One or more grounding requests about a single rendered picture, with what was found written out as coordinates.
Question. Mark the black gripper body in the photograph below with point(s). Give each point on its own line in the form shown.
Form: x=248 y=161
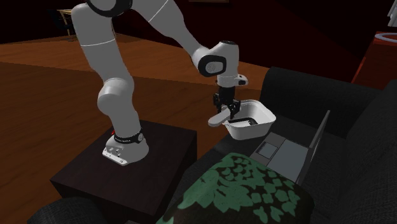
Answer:
x=226 y=93

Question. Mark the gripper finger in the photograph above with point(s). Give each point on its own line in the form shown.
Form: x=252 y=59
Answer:
x=234 y=109
x=218 y=104

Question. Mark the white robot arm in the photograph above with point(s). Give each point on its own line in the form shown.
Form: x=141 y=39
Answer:
x=114 y=93

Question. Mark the black framed phone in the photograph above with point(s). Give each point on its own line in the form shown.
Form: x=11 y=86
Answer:
x=243 y=122

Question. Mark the grey oblong remote control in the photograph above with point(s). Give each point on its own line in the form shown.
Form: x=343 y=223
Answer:
x=217 y=119

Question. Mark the white square bowl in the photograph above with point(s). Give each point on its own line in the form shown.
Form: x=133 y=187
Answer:
x=260 y=125

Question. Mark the grey open laptop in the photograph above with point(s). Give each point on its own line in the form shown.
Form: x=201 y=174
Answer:
x=287 y=156

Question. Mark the green patterned dark cushion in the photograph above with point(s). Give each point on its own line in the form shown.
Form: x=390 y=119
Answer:
x=238 y=192

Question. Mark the dark robot stand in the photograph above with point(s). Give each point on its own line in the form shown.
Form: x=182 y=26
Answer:
x=130 y=183

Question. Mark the black fabric sofa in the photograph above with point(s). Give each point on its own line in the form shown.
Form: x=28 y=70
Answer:
x=350 y=149

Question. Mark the red cabinet with white plate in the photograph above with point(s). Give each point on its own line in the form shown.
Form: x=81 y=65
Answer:
x=380 y=65

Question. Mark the wooden chair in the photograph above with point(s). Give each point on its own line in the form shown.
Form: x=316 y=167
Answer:
x=65 y=21

